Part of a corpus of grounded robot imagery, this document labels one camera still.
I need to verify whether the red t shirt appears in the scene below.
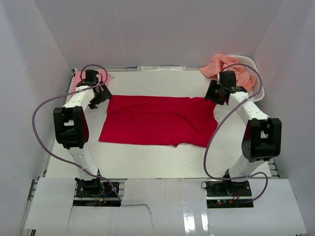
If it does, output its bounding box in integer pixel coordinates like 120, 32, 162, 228
99, 95, 218, 148

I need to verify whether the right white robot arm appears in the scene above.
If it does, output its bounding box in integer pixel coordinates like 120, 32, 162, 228
203, 70, 282, 197

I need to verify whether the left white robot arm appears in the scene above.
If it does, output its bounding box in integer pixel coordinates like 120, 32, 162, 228
53, 70, 112, 197

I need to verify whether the folded pink t shirt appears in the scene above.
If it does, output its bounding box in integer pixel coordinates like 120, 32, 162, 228
72, 70, 113, 88

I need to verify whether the salmon t shirt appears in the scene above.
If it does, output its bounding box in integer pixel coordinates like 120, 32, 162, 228
199, 53, 257, 93

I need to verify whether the white plastic basket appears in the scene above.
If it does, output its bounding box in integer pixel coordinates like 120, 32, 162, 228
230, 55, 265, 102

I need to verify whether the white paper sheet rear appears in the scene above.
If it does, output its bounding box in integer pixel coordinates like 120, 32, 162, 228
137, 66, 186, 71

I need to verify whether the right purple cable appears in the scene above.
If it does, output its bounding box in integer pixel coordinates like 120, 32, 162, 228
203, 63, 269, 203

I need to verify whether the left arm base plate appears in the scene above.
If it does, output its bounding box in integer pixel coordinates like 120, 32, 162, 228
73, 178, 125, 207

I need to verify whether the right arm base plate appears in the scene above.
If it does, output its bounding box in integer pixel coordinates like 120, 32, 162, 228
201, 180, 253, 209

